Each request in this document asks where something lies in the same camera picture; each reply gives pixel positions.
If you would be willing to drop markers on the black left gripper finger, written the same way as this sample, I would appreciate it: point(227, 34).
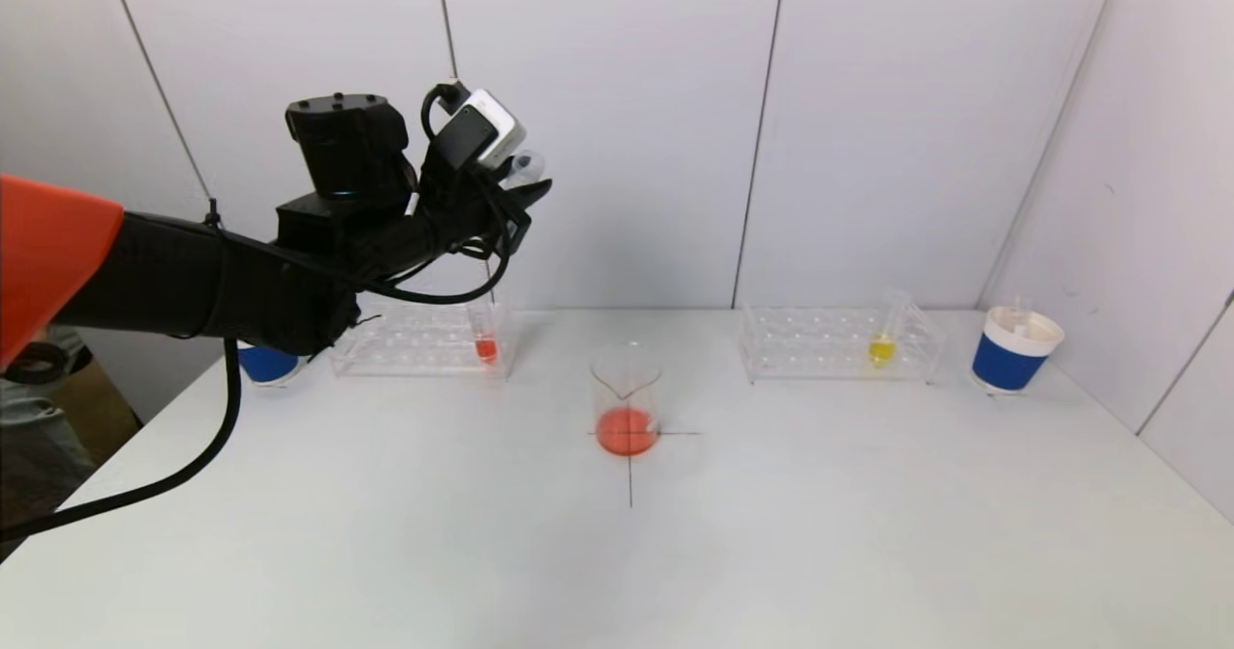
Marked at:
point(521, 203)

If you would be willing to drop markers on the blue white paper cup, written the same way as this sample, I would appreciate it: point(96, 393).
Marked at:
point(1003, 365)
point(268, 365)

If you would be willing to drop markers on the test tube with blue pigment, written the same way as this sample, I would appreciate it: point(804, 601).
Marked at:
point(525, 165)

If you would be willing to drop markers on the clear glass beaker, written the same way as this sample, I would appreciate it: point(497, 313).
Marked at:
point(627, 418)

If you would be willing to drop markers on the person in grey trousers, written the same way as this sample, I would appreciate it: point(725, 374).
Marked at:
point(39, 446)

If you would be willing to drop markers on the clear acrylic test tube rack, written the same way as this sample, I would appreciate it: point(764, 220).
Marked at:
point(429, 345)
point(829, 345)

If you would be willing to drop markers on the test tube with red pigment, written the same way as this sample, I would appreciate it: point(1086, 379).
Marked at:
point(1020, 313)

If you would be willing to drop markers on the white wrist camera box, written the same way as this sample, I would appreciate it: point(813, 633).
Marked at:
point(492, 128)

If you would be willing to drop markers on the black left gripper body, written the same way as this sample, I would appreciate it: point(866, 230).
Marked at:
point(503, 217)

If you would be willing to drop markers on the test tube with orange pigment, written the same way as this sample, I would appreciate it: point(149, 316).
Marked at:
point(487, 348)

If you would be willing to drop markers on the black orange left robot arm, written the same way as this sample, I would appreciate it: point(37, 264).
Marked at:
point(193, 278)

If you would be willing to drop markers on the test tube with yellow pigment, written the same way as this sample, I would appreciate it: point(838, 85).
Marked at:
point(880, 351)

